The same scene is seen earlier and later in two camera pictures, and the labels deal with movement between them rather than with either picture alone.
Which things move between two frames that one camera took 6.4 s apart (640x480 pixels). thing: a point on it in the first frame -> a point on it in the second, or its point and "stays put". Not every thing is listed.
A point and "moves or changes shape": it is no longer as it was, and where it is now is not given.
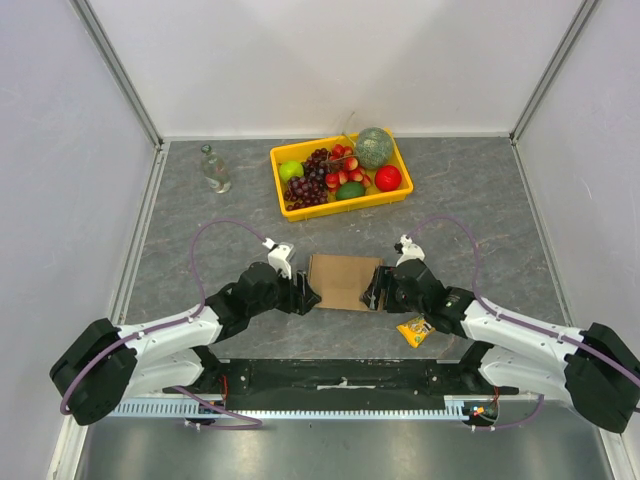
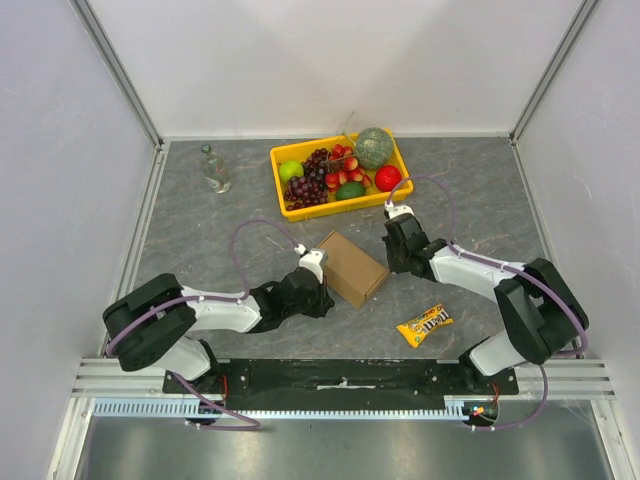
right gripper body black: x=385 y=288 -> x=396 y=251
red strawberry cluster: x=343 y=167 stays put
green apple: x=289 y=169 stays put
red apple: x=388 y=178 stays put
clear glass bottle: x=215 y=170 stays put
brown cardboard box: x=341 y=280 moves or changes shape
